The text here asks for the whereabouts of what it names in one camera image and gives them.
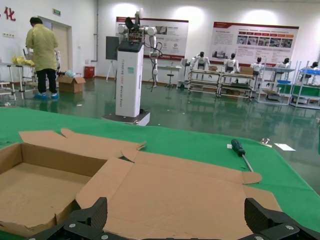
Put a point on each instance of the red bin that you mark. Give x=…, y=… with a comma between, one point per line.
x=89, y=72

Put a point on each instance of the white paper sheet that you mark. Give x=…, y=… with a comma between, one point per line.
x=285, y=147

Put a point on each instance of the metal frame workbench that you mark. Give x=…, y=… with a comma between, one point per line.
x=236, y=88
x=203, y=87

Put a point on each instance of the wide white red-trimmed wall poster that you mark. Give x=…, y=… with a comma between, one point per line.
x=262, y=32

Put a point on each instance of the green felt tablecloth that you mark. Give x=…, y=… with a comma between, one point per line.
x=200, y=147

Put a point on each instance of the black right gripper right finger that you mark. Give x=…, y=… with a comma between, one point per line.
x=255, y=215

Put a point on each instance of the large brown cardboard carton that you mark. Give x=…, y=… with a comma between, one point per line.
x=71, y=85

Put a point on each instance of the beige door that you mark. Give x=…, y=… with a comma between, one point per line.
x=62, y=45

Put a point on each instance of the open brown cardboard box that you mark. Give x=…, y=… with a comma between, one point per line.
x=175, y=195
x=37, y=180

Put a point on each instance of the black panel on stand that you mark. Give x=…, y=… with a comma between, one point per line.
x=111, y=47

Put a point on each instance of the yellow cloth pile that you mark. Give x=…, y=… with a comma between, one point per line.
x=21, y=60

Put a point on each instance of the metal workbench with green panel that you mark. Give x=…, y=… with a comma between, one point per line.
x=306, y=91
x=285, y=90

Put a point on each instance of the small metal clamp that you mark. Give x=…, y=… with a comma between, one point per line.
x=266, y=143

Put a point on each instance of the black stool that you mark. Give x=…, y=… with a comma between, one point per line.
x=170, y=75

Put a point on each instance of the white humanoid robot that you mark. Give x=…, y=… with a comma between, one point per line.
x=231, y=65
x=283, y=65
x=200, y=61
x=315, y=67
x=257, y=67

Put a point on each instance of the white wall socket strip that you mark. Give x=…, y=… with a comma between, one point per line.
x=8, y=35

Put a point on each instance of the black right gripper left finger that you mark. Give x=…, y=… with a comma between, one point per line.
x=98, y=212

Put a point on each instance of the metal frame table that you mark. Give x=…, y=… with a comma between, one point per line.
x=10, y=64

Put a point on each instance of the green exit sign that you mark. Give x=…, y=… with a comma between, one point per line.
x=56, y=11

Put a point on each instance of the person in yellow coat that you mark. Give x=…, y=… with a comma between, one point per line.
x=42, y=50

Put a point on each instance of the small brown cardboard carton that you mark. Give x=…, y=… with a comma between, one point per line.
x=247, y=70

